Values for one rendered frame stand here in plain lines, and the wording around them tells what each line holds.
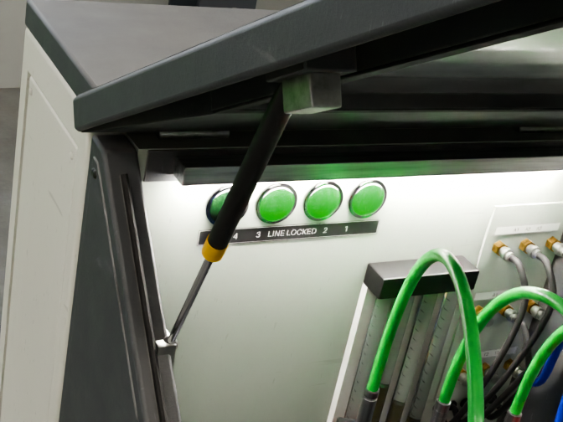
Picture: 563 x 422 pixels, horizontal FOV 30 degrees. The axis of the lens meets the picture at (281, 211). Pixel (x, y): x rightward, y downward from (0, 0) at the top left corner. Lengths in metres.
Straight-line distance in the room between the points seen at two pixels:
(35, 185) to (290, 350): 0.37
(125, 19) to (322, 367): 0.50
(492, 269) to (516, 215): 0.08
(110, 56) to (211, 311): 0.31
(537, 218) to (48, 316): 0.63
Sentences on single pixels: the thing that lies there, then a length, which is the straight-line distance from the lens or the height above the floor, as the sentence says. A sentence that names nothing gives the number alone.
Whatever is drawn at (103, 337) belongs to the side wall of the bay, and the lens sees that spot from 1.09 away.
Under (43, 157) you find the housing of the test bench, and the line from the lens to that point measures 1.26.
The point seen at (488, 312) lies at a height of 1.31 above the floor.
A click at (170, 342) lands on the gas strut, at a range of 1.01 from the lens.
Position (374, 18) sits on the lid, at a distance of 0.57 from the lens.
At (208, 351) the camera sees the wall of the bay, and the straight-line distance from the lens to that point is 1.25.
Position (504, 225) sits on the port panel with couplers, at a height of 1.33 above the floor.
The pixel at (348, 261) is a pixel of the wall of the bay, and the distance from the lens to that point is 1.27.
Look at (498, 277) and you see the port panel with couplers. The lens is 1.42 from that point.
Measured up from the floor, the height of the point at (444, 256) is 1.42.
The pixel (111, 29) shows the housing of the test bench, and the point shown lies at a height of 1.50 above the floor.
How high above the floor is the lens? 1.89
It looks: 26 degrees down
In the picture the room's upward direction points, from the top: 12 degrees clockwise
